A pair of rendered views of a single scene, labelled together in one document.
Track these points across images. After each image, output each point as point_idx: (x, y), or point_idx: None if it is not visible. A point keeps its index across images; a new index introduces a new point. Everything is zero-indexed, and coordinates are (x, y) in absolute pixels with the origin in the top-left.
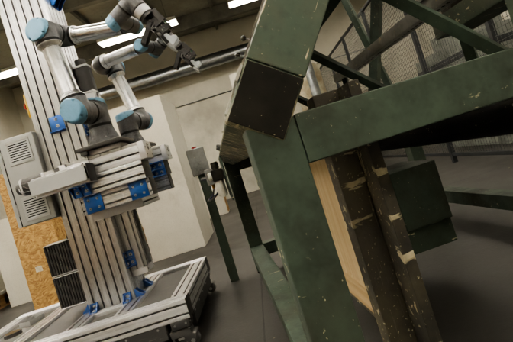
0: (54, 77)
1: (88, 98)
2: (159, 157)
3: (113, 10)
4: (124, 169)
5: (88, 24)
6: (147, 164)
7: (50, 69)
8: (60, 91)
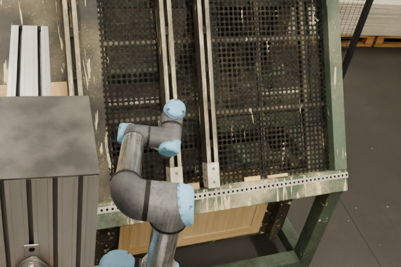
0: (173, 254)
1: (133, 258)
2: None
3: (179, 133)
4: None
5: (136, 159)
6: None
7: (173, 248)
8: (170, 266)
